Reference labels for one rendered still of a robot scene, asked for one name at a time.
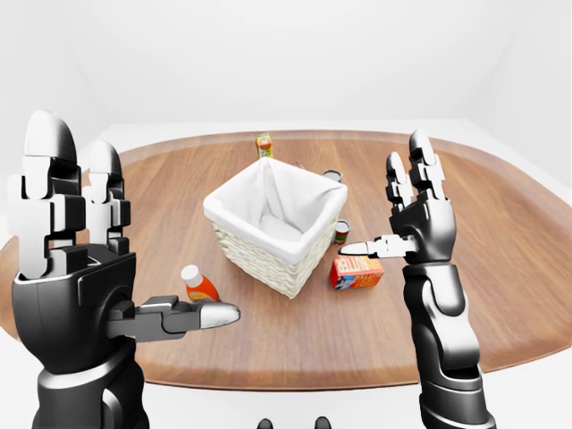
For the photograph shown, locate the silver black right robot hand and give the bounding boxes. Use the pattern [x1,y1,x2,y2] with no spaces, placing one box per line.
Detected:
[338,130,458,265]

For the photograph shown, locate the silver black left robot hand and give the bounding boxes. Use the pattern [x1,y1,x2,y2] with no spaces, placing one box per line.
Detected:
[6,109,242,375]

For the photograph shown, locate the orange butter box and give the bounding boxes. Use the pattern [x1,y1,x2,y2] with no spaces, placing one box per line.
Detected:
[329,255,386,291]

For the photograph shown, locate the white wicker basket with liner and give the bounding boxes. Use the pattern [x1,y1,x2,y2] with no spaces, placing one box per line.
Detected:
[202,157,349,300]

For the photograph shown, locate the red and green labelled tin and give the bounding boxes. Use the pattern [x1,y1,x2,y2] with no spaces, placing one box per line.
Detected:
[333,219,352,248]

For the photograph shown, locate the orange bottle with white cap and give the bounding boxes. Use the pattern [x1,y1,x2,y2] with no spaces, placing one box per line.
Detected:
[180,264,221,304]

